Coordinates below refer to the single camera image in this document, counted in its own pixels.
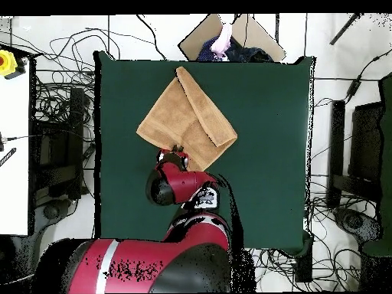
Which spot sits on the grey caster wheel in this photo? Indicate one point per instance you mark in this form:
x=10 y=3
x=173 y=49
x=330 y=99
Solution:
x=51 y=211
x=355 y=222

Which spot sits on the tan terry towel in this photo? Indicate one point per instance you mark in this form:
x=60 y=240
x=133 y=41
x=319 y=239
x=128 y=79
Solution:
x=183 y=116

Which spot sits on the dark blue laundry pile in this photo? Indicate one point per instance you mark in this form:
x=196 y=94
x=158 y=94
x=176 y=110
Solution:
x=251 y=53

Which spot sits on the black equipment stand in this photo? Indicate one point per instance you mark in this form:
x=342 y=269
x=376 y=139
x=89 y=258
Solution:
x=58 y=153

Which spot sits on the black upright bar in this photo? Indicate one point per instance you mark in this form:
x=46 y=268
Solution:
x=337 y=137

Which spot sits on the yellow emergency stop button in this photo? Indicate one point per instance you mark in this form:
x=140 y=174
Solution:
x=6 y=62

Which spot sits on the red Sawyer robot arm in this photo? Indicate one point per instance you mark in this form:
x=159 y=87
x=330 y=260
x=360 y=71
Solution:
x=183 y=254

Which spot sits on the brown cardboard box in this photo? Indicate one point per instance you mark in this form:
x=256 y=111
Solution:
x=199 y=33

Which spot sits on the dark green table cloth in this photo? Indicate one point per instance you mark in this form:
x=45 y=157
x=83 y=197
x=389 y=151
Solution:
x=269 y=153

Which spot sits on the black block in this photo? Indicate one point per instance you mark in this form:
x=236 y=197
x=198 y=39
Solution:
x=303 y=269

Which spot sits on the black thin rod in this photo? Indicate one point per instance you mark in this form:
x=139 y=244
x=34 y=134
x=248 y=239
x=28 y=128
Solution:
x=344 y=29

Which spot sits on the white desk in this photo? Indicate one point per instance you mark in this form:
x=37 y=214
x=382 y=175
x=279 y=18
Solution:
x=13 y=153

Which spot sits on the pale pink cloth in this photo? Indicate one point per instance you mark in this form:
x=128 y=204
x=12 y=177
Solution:
x=222 y=39

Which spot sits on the black flat box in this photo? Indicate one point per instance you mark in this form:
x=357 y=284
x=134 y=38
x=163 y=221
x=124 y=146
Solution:
x=366 y=144

